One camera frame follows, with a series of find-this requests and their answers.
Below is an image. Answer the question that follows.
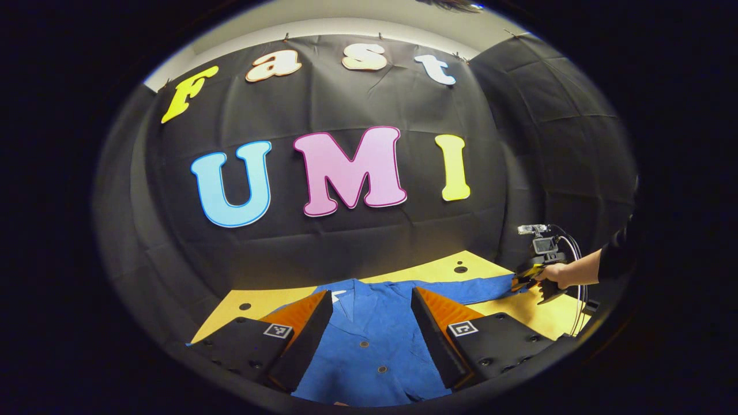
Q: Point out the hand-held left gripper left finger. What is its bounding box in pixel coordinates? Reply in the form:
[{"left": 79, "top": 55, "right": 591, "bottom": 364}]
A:
[{"left": 186, "top": 290, "right": 334, "bottom": 394}]

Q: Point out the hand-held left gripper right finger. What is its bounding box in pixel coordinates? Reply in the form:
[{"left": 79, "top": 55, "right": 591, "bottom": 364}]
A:
[{"left": 411, "top": 286, "right": 568, "bottom": 391}]

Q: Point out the blue button shirt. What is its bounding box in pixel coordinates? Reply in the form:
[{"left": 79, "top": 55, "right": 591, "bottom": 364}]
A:
[{"left": 291, "top": 273, "right": 528, "bottom": 407}]

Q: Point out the black cable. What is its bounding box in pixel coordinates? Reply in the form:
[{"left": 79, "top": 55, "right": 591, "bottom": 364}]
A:
[{"left": 551, "top": 231, "right": 590, "bottom": 338}]

